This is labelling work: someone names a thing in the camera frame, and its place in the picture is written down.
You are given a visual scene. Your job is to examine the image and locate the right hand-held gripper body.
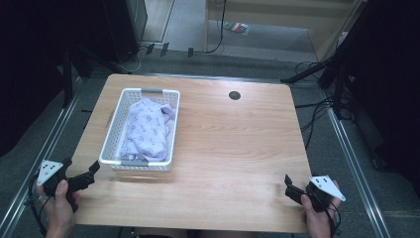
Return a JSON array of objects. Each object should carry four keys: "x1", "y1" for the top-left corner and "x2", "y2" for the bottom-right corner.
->
[{"x1": 284, "y1": 175, "x2": 347, "y2": 213}]

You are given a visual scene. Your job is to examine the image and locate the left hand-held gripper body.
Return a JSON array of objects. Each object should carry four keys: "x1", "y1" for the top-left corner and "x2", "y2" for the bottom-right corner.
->
[{"x1": 36, "y1": 159, "x2": 97, "y2": 213}]

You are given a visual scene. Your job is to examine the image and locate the white plastic basket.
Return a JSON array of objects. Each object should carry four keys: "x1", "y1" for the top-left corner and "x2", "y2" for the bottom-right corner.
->
[{"x1": 98, "y1": 87, "x2": 181, "y2": 173}]

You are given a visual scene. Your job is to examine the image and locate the purple patterned cloth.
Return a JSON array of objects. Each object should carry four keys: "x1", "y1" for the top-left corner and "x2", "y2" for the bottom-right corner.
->
[{"x1": 119, "y1": 96, "x2": 176, "y2": 163}]

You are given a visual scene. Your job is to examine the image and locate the person's right hand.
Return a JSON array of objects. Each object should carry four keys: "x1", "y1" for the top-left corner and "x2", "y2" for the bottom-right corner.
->
[{"x1": 300, "y1": 179, "x2": 342, "y2": 238}]

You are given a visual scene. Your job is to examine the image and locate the person's left hand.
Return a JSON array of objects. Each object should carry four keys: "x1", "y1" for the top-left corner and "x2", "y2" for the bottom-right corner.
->
[{"x1": 36, "y1": 179, "x2": 81, "y2": 238}]

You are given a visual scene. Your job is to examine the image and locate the black upright stand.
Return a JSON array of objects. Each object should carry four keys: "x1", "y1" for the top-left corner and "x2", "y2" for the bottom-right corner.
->
[{"x1": 61, "y1": 46, "x2": 74, "y2": 109}]

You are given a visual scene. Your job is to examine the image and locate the black tripod stand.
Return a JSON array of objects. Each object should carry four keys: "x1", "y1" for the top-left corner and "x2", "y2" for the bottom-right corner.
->
[{"x1": 279, "y1": 49, "x2": 355, "y2": 121}]

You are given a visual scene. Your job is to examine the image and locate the dark curtain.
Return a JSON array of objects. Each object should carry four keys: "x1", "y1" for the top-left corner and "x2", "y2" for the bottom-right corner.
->
[
  {"x1": 336, "y1": 0, "x2": 420, "y2": 199},
  {"x1": 0, "y1": 0, "x2": 110, "y2": 159}
]

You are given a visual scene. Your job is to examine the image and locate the black cabinet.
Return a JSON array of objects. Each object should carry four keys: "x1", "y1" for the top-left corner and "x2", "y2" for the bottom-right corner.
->
[{"x1": 102, "y1": 0, "x2": 149, "y2": 63}]

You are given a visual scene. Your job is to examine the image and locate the colourful packet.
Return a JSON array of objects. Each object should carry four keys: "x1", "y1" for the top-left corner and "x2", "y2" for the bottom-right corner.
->
[{"x1": 222, "y1": 21, "x2": 251, "y2": 36}]

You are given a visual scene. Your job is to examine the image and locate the light wooden shelf unit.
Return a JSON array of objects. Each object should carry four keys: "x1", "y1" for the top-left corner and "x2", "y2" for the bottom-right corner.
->
[{"x1": 203, "y1": 0, "x2": 368, "y2": 63}]

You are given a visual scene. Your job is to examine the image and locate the metal floor rail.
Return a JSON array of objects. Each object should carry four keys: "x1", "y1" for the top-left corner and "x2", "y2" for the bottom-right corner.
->
[
  {"x1": 0, "y1": 77, "x2": 83, "y2": 238},
  {"x1": 325, "y1": 105, "x2": 394, "y2": 238}
]

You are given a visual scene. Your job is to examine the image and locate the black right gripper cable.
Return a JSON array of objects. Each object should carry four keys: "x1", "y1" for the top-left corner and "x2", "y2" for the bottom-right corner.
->
[{"x1": 325, "y1": 199, "x2": 342, "y2": 238}]

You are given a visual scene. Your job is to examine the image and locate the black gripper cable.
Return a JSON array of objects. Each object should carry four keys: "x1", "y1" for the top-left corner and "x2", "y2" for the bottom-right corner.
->
[
  {"x1": 325, "y1": 199, "x2": 342, "y2": 238},
  {"x1": 27, "y1": 173, "x2": 49, "y2": 238}
]

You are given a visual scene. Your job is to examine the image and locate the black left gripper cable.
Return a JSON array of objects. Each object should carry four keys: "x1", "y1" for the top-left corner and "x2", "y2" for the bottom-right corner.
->
[{"x1": 27, "y1": 173, "x2": 49, "y2": 238}]

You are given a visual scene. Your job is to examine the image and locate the black floor cables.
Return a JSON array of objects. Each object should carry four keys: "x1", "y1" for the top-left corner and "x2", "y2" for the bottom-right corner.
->
[{"x1": 293, "y1": 59, "x2": 335, "y2": 151}]

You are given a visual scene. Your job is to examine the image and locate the white floor cable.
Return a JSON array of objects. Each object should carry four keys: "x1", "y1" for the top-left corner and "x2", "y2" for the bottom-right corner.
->
[{"x1": 116, "y1": 48, "x2": 147, "y2": 74}]

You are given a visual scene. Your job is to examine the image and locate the black hanging cable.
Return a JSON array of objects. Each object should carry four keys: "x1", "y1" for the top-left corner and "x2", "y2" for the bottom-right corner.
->
[{"x1": 204, "y1": 0, "x2": 229, "y2": 55}]

